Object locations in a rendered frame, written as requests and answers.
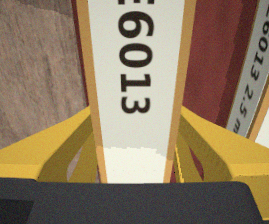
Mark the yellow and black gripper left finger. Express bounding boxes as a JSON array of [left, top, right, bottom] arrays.
[[0, 106, 98, 183]]

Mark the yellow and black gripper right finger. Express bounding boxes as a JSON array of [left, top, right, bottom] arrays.
[[173, 106, 269, 220]]

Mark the dark red rectangular block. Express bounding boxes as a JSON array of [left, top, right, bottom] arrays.
[[71, 0, 258, 128]]

